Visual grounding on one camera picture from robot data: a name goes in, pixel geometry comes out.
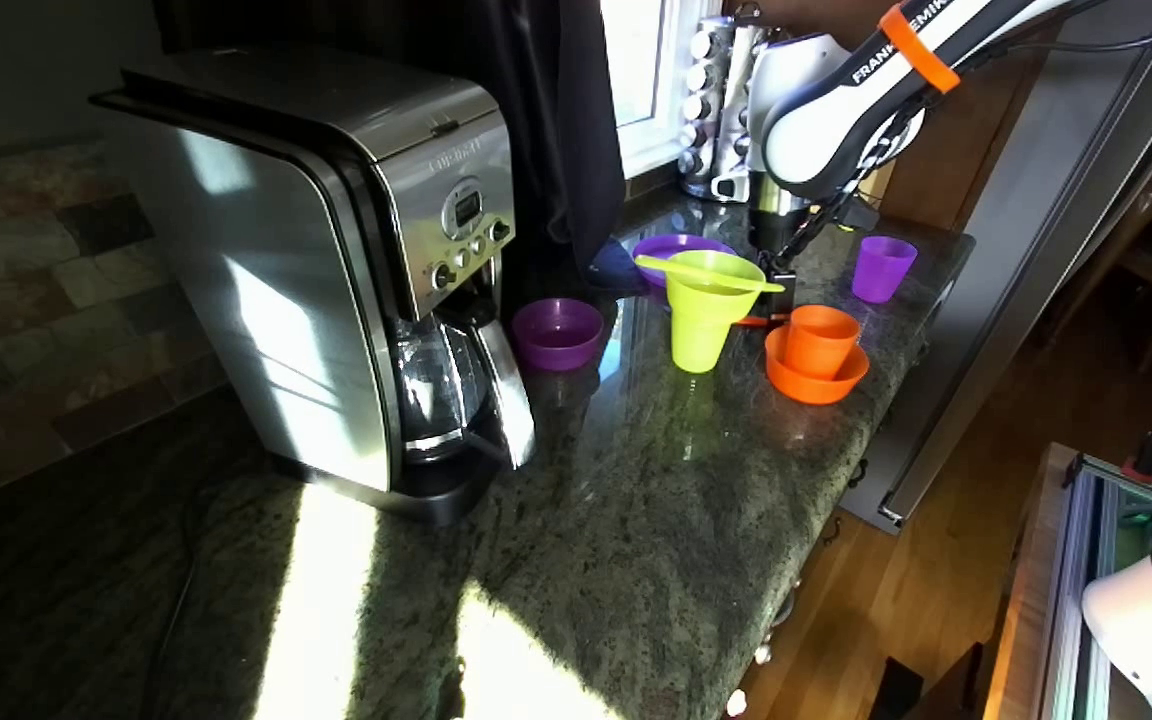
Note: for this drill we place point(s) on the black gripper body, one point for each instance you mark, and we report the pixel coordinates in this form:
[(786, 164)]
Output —
[(802, 226)]

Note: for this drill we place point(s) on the orange plastic cup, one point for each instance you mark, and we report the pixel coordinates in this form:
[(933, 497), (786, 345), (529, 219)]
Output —
[(823, 340)]

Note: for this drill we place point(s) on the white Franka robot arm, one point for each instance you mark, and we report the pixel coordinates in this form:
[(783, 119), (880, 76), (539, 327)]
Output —
[(859, 120)]

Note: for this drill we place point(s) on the yellow-green plastic cup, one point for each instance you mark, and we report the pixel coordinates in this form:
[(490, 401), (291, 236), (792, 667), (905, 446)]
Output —
[(703, 327)]

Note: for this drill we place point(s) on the purple plastic cup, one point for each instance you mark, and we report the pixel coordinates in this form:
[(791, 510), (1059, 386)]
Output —
[(880, 270)]

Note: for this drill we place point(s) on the wooden knife block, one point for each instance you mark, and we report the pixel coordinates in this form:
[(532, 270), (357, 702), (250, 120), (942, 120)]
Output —
[(880, 181)]

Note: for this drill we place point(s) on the orange plastic bowl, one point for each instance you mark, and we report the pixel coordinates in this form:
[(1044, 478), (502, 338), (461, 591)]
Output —
[(808, 386)]

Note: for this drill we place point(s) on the purple plastic bowl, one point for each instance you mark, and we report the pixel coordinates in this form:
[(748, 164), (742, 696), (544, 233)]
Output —
[(657, 249), (559, 338)]

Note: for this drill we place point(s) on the yellow-green plastic spoon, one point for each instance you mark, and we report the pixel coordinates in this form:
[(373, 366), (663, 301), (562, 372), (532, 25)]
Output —
[(708, 270)]

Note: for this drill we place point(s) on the steel spice jar rack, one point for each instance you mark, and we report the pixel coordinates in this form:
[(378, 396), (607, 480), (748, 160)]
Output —
[(716, 106)]

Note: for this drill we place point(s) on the glass coffee carafe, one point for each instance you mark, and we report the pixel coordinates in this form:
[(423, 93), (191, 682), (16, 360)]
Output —
[(443, 386)]

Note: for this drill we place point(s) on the glass-top case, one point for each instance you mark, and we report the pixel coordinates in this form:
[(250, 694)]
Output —
[(1042, 600)]

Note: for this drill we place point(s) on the stainless steel coffee maker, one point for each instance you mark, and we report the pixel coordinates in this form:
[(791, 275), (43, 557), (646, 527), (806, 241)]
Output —
[(280, 264)]

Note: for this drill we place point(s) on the white window frame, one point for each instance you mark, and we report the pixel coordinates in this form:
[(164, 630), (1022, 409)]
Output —
[(657, 80)]

